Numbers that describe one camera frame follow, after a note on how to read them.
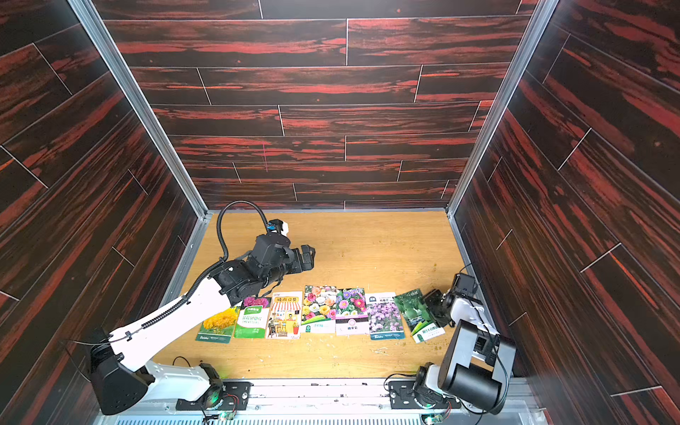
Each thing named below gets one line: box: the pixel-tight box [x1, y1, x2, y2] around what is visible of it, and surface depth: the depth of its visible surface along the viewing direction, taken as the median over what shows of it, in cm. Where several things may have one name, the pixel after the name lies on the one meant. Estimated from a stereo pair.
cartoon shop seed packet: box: [265, 291, 303, 340], surface depth 90 cm
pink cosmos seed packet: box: [364, 292, 406, 340], surface depth 90 cm
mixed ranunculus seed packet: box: [301, 285, 337, 334], surface depth 92 cm
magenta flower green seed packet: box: [233, 296, 272, 340], surface depth 90 cm
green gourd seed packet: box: [394, 288, 446, 345], surface depth 90 cm
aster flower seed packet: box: [335, 286, 370, 337], surface depth 92 cm
